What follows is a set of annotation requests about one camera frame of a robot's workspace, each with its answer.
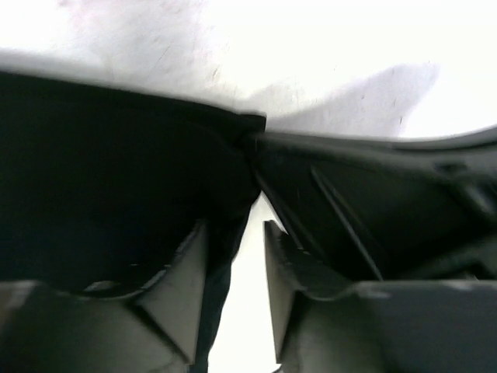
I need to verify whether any black underwear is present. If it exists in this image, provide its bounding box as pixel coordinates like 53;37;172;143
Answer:
1;72;266;372

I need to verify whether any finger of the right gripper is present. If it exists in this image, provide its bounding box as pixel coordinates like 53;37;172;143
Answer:
242;129;496;281

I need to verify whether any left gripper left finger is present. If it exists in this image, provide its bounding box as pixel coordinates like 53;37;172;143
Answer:
1;222;208;372

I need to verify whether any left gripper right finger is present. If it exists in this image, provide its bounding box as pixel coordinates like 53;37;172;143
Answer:
264;221;496;372

